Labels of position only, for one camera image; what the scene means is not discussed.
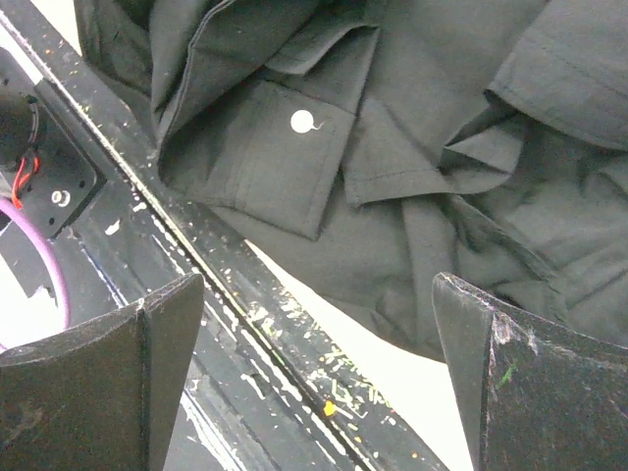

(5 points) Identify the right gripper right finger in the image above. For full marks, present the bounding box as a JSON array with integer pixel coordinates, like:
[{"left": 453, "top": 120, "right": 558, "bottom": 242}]
[{"left": 432, "top": 273, "right": 627, "bottom": 470}]

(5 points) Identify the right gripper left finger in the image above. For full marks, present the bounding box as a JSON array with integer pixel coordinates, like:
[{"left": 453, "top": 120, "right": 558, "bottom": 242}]
[{"left": 1, "top": 274, "right": 204, "bottom": 470}]

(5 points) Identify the black shirt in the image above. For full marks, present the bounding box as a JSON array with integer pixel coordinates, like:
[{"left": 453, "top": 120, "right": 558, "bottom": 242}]
[{"left": 75, "top": 1, "right": 627, "bottom": 359}]

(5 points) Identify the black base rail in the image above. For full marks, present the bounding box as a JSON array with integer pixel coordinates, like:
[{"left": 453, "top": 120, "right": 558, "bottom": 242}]
[{"left": 1, "top": 1, "right": 444, "bottom": 470}]

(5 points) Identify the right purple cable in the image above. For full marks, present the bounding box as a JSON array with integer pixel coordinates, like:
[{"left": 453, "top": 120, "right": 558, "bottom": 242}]
[{"left": 0, "top": 195, "right": 73, "bottom": 335}]

